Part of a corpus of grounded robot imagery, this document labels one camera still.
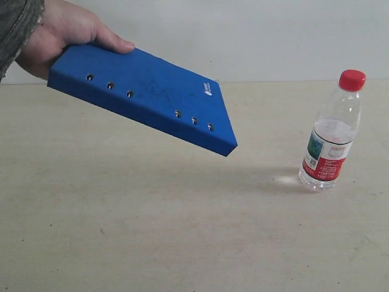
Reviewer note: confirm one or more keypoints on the grey sleeved person forearm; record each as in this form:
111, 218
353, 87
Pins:
19, 19

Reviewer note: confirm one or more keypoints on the clear plastic water bottle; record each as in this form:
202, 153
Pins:
333, 133

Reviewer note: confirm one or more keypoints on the bare person hand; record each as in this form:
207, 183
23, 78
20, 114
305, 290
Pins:
64, 24

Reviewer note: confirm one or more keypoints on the blue notebook cover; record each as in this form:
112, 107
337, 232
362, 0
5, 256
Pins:
148, 90

